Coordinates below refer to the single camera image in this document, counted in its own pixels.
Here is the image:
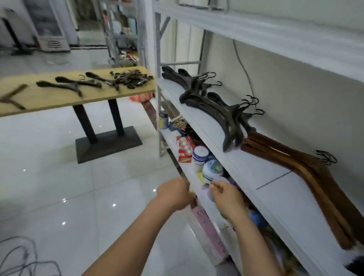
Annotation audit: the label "white display fridge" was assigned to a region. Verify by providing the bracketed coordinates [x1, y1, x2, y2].
[23, 0, 71, 52]

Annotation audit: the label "grey wall cable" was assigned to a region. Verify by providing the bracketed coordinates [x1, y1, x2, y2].
[233, 39, 258, 109]

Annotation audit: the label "round white and green container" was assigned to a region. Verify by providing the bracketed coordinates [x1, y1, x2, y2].
[202, 159, 224, 184]

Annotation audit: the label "pile of dark hanger clips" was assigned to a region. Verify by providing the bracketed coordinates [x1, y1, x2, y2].
[110, 69, 154, 89]

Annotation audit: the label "black stand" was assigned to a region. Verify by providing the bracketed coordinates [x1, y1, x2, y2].
[0, 9, 34, 56]

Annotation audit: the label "white metal shelf unit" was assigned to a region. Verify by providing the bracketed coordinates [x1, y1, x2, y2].
[144, 0, 364, 276]

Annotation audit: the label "person's right forearm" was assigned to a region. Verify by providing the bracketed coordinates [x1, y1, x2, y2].
[227, 213, 282, 276]

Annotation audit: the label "white jar with blue band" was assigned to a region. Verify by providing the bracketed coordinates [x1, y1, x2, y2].
[192, 145, 211, 167]

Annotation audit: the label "person's left forearm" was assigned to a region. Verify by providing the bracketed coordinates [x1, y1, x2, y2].
[82, 197, 182, 276]

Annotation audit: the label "person's left hand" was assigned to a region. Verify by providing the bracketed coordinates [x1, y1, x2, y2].
[156, 177, 197, 212]

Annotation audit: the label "red and white boxes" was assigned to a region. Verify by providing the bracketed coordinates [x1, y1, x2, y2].
[172, 131, 197, 163]

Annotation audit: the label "pile of dark hangers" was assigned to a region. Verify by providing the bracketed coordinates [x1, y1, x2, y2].
[161, 66, 222, 97]
[179, 92, 265, 152]

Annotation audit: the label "brown wooden hanger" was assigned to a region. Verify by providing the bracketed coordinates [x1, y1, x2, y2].
[0, 84, 28, 111]

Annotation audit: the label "pink long box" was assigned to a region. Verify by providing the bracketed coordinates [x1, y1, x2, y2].
[191, 205, 230, 267]

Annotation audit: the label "grey background storage rack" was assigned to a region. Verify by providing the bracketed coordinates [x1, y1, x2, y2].
[98, 0, 146, 67]

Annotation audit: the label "stack of brown wooden hangers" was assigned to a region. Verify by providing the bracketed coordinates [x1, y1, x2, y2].
[241, 131, 364, 251]

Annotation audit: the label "wooden table with black base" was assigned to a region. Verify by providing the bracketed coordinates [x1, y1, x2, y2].
[0, 66, 156, 164]

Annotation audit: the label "blue metal can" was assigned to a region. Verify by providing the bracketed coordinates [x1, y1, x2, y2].
[158, 111, 169, 130]

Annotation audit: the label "red patterned bag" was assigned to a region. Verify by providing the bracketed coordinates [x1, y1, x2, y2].
[130, 92, 154, 103]

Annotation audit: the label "colourful packets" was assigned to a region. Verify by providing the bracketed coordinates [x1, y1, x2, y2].
[248, 208, 309, 276]

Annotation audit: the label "grey floor cable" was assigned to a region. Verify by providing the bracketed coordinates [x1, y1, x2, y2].
[0, 236, 62, 276]

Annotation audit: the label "person's right hand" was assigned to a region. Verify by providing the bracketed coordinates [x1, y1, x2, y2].
[209, 180, 251, 225]

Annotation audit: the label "open tin of nuts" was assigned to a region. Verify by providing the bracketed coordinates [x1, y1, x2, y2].
[169, 117, 188, 133]

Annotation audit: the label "dark hanger with hook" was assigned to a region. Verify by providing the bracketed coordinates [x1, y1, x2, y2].
[85, 72, 120, 91]
[36, 81, 83, 98]
[55, 74, 102, 89]

